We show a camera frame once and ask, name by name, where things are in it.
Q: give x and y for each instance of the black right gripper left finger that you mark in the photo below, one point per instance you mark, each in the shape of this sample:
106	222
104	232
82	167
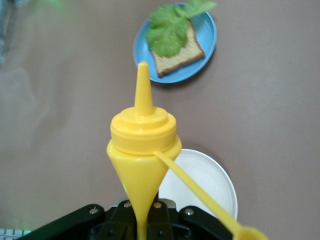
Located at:
82	222

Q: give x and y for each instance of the beige plate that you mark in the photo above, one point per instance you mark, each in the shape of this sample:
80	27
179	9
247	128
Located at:
210	175

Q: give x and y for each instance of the blue plate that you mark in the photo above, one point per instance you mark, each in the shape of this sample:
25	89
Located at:
205	30

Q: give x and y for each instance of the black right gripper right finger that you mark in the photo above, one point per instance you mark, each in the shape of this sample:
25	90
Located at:
175	225

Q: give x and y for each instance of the yellow squeeze bottle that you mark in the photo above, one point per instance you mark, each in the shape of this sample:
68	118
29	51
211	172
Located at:
140	140

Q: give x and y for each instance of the brown bread slice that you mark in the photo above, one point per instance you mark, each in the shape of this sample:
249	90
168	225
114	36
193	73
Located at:
185	55

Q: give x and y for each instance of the green lettuce leaf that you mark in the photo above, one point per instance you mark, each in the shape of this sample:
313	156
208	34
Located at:
165	32

